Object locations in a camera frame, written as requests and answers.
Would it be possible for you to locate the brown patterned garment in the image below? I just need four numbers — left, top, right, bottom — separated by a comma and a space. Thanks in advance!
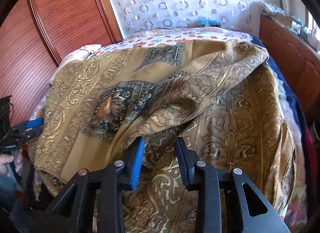
28, 40, 296, 232

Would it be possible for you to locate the person left hand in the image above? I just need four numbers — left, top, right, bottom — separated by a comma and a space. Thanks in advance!
0, 148, 24, 176

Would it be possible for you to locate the floral bed blanket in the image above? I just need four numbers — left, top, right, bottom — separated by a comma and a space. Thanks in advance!
284, 187, 308, 232

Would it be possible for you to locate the dark blue blanket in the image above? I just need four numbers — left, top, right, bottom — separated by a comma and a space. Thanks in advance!
252, 36, 309, 133

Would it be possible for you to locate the long wooden cabinet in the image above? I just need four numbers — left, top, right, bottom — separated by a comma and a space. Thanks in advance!
259, 16, 320, 124

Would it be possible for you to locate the white circle pattern curtain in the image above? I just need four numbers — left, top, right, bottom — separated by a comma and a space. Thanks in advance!
100, 0, 258, 38

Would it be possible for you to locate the orange dotted white sheet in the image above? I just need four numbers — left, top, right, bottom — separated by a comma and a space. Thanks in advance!
28, 27, 253, 121

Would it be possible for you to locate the blue box on headboard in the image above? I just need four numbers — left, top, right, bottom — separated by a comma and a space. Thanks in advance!
198, 16, 221, 27

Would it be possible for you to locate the cardboard box on cabinet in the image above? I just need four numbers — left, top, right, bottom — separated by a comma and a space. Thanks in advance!
274, 13, 292, 28

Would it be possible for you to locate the stack of folded cloths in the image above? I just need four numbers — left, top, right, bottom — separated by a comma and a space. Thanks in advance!
258, 1, 287, 16

